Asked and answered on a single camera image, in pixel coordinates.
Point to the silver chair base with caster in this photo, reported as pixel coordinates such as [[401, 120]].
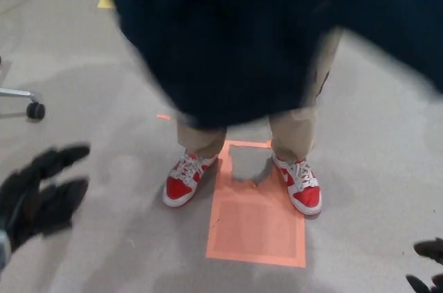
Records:
[[34, 111]]

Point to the orange square floor marking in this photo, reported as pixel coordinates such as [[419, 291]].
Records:
[[256, 230]]

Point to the red white sneaker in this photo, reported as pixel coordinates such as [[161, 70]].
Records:
[[180, 192], [308, 196]]

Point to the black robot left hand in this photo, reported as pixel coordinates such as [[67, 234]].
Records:
[[41, 203]]

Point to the small orange tape strip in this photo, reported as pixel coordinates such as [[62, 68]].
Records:
[[164, 117]]

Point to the dark teal long coat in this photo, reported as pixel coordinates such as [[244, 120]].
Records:
[[225, 47]]

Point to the beige trousers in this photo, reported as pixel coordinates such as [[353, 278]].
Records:
[[294, 137]]

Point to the red white right sneaker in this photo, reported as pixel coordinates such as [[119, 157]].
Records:
[[180, 192]]

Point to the red white left sneaker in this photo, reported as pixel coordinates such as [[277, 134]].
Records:
[[308, 196]]

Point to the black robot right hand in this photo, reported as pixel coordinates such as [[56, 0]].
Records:
[[432, 249]]

